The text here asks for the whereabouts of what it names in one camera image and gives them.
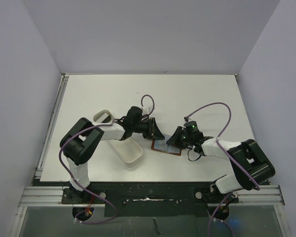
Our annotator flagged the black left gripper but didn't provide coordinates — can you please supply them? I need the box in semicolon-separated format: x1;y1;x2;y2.
132;117;164;140

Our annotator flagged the brown leather card holder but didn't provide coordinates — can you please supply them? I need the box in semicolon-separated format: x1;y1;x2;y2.
150;134;183;157

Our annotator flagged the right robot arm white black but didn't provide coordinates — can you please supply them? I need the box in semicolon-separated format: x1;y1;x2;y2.
166;121;276;202

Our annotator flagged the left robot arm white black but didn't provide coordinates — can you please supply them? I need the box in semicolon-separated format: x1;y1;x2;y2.
59;106;165;203

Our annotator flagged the white oblong plastic tray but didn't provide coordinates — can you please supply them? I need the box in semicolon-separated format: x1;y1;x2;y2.
93;110;143;167

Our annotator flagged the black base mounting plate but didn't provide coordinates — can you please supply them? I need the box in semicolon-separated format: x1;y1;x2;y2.
31;181;240;218

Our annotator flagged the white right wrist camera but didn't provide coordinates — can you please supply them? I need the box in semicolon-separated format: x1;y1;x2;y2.
184;116;193;122

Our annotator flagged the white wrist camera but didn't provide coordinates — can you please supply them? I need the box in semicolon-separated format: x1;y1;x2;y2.
184;116;193;122
142;105;154;116

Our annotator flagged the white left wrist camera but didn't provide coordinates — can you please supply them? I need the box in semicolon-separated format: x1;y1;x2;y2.
142;105;154;116

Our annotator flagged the aluminium front rail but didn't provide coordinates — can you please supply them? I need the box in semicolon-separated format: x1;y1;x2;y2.
19;185;285;207

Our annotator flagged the aluminium rail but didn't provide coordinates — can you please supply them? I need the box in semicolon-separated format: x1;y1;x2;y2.
19;185;285;207
34;74;70;179

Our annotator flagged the aluminium left side rail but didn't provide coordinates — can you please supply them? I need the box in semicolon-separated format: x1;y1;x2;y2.
34;74;70;179

